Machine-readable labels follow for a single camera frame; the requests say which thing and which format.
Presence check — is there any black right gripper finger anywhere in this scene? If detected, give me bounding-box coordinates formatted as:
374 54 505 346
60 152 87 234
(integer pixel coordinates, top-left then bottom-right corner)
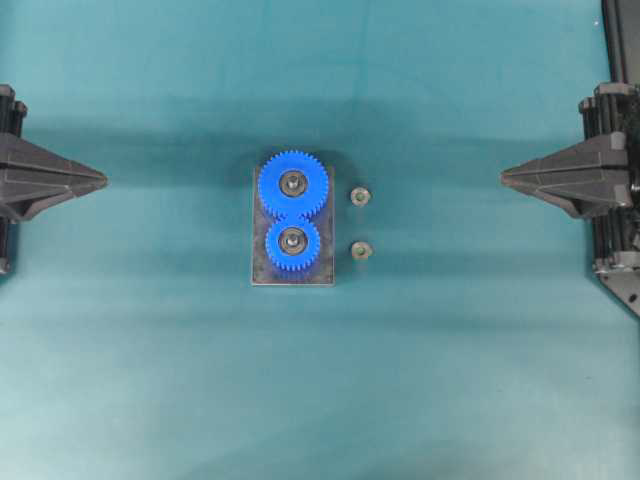
501 131 628 183
501 170 632 218

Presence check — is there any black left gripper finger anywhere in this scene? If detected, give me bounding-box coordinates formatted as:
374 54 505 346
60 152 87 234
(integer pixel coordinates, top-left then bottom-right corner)
1 133 108 180
1 179 108 222

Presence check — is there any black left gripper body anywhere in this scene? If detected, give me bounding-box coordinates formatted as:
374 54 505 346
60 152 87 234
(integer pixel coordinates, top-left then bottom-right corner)
0 84 28 274

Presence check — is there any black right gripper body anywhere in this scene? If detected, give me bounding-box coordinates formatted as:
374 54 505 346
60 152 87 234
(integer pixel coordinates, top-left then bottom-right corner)
579 83 639 273

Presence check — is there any metal washer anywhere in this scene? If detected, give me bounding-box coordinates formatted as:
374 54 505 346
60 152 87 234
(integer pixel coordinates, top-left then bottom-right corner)
350 187 371 207
351 241 373 260

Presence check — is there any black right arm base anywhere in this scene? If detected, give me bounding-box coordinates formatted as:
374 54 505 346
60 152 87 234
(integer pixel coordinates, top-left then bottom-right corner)
599 1 639 315

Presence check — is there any threaded shaft in large gear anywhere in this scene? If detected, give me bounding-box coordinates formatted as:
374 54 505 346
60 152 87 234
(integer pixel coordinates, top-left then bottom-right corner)
285 173 300 191

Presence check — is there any threaded shaft in small gear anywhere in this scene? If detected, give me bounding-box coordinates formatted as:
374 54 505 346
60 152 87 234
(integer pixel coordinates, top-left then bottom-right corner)
286 233 300 248

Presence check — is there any large blue plastic gear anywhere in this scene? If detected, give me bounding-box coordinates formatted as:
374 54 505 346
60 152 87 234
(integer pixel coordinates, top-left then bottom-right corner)
258 150 330 219

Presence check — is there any small blue plastic gear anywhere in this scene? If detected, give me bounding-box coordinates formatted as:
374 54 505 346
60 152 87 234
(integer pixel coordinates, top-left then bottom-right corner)
265 218 321 272

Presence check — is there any grey metal base plate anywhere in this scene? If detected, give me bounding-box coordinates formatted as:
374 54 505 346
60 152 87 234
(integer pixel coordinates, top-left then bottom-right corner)
251 165 335 286

